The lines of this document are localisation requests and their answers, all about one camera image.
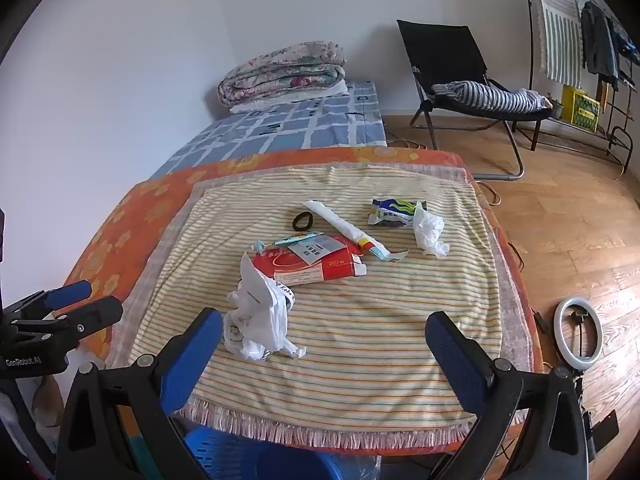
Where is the white folded sheet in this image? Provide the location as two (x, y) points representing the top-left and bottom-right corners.
(229, 82), (349, 113)

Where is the grey printed card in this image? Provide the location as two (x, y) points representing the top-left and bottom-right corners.
(289, 234), (346, 263)

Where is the white plastic bag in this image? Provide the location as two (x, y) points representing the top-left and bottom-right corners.
(222, 252), (307, 362)

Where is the white tissue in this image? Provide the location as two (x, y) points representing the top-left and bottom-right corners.
(412, 202), (451, 259)

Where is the black clothes rack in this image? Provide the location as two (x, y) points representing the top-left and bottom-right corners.
(520, 0), (640, 176)

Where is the striped garment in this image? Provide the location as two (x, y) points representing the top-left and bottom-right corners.
(431, 81), (553, 115)

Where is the black folding chair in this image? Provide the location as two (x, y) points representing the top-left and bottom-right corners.
(396, 20), (553, 181)

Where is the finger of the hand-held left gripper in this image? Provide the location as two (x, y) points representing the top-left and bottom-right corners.
(0, 280), (93, 328)
(12, 296), (124, 361)

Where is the long white wrapper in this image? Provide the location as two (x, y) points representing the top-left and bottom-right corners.
(303, 200), (408, 263)

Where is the blue checked bed sheet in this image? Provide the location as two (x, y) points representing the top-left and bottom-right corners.
(150, 80), (388, 181)

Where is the green striped hanging cloth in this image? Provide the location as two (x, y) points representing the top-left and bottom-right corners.
(527, 0), (586, 88)

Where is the yellow crate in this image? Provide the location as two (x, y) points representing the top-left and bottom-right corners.
(560, 85), (601, 133)

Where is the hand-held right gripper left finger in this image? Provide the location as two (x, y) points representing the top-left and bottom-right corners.
(56, 307), (224, 480)

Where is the blue green snack packet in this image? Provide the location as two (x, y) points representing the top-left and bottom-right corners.
(367, 198), (427, 228)

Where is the red carton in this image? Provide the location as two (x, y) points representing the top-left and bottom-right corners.
(250, 235), (368, 287)

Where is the teal wrapper strip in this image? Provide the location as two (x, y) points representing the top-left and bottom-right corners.
(251, 230), (326, 253)

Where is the yellow striped cloth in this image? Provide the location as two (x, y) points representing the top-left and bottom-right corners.
(127, 165), (503, 433)

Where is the blue hanging garment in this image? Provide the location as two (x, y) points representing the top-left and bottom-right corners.
(612, 25), (640, 63)

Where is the blue plastic basket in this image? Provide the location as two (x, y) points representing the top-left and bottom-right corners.
(182, 427), (346, 480)

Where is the black phone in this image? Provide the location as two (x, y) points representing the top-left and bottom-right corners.
(590, 410), (620, 453)

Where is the white ring light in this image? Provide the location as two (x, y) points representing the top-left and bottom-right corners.
(552, 296), (606, 461)

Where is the folded floral quilt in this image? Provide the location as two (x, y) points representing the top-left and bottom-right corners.
(217, 41), (347, 108)

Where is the dark hanging jacket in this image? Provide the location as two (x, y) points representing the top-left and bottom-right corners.
(580, 1), (621, 91)

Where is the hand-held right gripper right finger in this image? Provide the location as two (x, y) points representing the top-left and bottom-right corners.
(424, 311), (593, 480)

